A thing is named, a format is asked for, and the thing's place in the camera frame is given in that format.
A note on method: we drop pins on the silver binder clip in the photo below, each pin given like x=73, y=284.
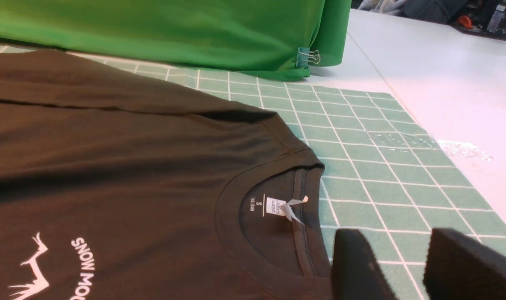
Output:
x=306, y=57

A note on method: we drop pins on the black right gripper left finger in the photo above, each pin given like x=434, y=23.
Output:
x=355, y=273

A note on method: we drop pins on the background clutter on shelf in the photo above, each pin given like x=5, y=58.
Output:
x=485, y=18

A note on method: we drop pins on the green backdrop cloth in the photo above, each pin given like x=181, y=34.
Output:
x=255, y=37

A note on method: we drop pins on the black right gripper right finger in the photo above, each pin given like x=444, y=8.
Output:
x=460, y=268

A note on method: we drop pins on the green grid-pattern mat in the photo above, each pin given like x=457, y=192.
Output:
x=394, y=199

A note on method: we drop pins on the dark gray long-sleeve shirt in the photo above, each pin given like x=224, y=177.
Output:
x=115, y=186

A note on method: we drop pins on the clear tape on table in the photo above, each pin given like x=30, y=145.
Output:
x=403, y=142

